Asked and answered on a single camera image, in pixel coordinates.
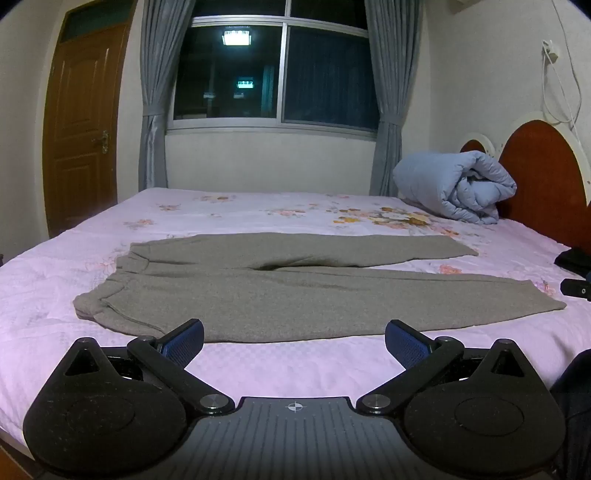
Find grey curtain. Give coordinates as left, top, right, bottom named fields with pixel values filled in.
left=365, top=0, right=423, bottom=197
left=139, top=0, right=197, bottom=190

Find grey pants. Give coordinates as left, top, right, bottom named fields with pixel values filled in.
left=73, top=232, right=568, bottom=344

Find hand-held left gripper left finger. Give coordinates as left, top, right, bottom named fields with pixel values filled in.
left=65, top=318, right=236, bottom=415

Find brown wooden door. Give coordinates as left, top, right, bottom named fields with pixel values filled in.
left=42, top=0, right=139, bottom=238

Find rolled light blue duvet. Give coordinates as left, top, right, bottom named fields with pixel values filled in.
left=392, top=150, right=518, bottom=225

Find sliding glass window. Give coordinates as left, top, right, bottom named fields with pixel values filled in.
left=173, top=0, right=382, bottom=134

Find dark cloth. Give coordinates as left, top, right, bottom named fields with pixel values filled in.
left=554, top=248, right=591, bottom=277

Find white cable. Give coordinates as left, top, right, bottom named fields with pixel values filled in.
left=541, top=0, right=583, bottom=139

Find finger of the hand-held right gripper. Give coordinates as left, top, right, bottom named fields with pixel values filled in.
left=560, top=278, right=591, bottom=302

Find wooden bed headboard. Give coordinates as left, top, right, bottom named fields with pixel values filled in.
left=459, top=111, right=591, bottom=257

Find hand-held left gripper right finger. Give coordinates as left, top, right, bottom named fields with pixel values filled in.
left=355, top=320, right=527, bottom=415

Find bed with pink floral sheet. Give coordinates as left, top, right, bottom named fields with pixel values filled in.
left=0, top=187, right=591, bottom=462

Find person's dark clothing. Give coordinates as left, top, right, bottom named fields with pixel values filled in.
left=549, top=348, right=591, bottom=480

